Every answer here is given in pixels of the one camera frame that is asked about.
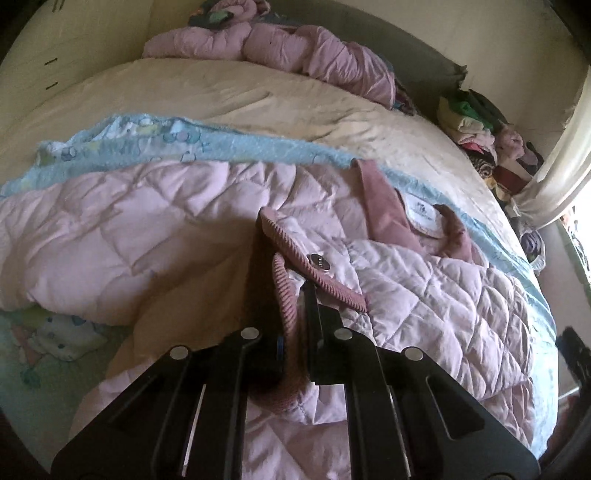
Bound pink quilted jacket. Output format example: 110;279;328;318
0;159;536;480

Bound blue cartoon printed blanket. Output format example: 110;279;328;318
0;113;560;464

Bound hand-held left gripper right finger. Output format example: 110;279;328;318
301;281;541;480

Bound dark teal cloth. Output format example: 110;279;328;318
188;6;232;29

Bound grey headboard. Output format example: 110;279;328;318
265;0;468;118

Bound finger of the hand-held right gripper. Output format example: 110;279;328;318
555;325;591;385

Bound pile of assorted clothes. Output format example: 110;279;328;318
436;88;548;232

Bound pink crumpled comforter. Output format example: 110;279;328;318
142;0;399;112

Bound purple cloth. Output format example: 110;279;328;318
521;230;546;274

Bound bed with cream sheet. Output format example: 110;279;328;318
0;58;561;480

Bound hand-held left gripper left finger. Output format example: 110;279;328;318
50;325;284;480

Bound cream wardrobe with drawers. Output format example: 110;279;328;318
0;0;155;139

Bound white curtain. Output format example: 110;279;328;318
512;85;591;228

